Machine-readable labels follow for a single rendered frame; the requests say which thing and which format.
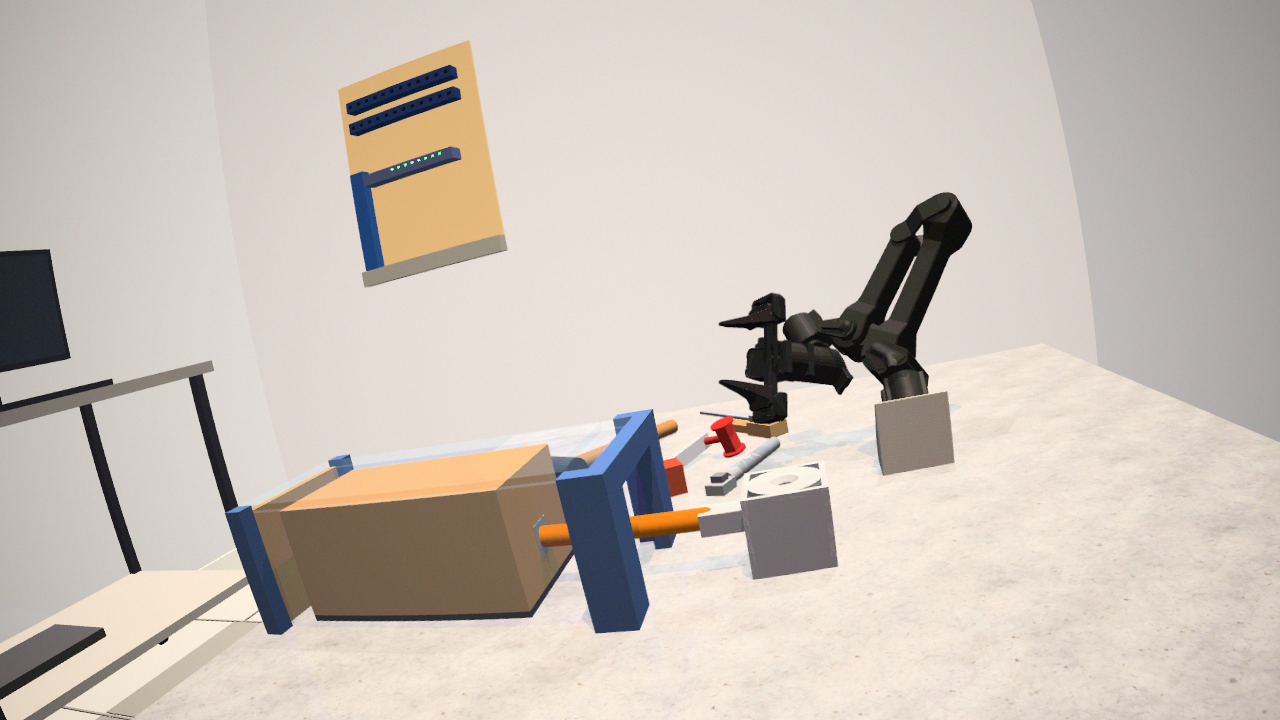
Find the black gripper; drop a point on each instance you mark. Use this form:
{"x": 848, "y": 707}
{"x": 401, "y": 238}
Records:
{"x": 782, "y": 360}

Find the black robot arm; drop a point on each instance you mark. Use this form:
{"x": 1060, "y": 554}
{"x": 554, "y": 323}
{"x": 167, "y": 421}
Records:
{"x": 887, "y": 348}

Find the blue u-shaped frame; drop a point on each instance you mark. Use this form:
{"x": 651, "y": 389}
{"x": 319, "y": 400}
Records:
{"x": 636, "y": 444}

